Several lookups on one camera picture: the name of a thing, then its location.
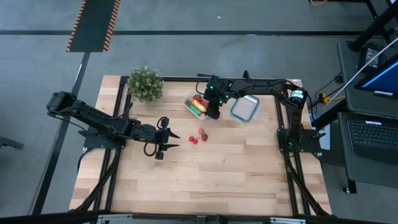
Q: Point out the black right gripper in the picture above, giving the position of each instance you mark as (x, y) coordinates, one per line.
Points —
(216, 102)

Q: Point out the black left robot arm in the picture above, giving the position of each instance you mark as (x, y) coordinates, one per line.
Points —
(102, 123)

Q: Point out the black clamp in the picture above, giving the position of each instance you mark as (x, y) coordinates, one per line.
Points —
(246, 74)

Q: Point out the monitor with blue screen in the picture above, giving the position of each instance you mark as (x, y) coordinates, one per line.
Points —
(384, 81)

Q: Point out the black stand leg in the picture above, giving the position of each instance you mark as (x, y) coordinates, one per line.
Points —
(373, 28)

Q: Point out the black laptop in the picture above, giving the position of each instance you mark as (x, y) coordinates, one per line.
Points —
(373, 137)

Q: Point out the black hazard-striped floor mat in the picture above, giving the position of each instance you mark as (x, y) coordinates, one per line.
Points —
(93, 25)

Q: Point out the red toy strawberry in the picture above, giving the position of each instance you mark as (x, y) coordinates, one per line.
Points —
(204, 137)

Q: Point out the grey furniture foot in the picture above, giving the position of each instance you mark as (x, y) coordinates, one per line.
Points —
(11, 143)

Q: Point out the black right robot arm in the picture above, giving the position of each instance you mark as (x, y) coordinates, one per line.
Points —
(264, 86)

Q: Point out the red toy pepper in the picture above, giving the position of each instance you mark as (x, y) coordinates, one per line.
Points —
(197, 99)

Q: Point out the green toy cucumber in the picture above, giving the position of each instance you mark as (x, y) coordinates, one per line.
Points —
(193, 109)

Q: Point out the yellow toy banana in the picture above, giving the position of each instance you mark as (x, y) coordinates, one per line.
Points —
(199, 105)

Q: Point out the black and silver beam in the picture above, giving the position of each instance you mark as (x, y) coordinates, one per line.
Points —
(46, 217)

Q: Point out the black power adapter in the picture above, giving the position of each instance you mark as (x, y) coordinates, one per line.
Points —
(370, 57)

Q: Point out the green artificial potted plant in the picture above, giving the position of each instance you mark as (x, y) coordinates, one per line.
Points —
(145, 84)

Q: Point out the yellow plug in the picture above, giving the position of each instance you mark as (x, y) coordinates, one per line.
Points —
(325, 99)

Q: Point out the clear plastic tupperware container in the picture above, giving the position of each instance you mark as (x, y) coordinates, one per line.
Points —
(185, 105)

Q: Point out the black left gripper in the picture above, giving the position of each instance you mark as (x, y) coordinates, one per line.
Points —
(161, 137)

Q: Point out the laptop computer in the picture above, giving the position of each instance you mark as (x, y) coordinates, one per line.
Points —
(367, 174)

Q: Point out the clear lid with teal rim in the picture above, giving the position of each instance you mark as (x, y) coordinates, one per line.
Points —
(245, 109)

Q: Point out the black aluminium table frame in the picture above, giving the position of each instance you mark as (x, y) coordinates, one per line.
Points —
(180, 79)

